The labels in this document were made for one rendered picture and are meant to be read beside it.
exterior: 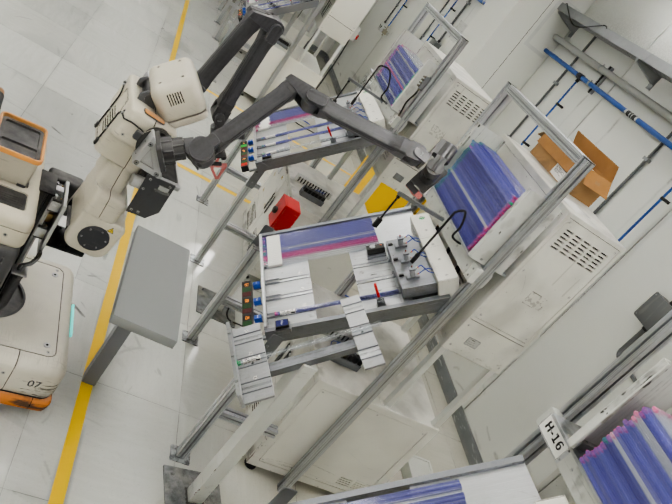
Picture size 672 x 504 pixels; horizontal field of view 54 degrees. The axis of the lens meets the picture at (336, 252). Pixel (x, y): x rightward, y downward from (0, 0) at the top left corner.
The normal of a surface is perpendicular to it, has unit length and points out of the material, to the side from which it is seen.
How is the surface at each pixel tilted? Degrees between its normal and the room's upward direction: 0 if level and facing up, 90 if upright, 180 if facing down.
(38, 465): 0
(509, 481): 44
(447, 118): 90
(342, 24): 90
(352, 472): 90
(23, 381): 90
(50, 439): 0
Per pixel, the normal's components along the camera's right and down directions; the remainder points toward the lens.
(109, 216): 0.25, 0.61
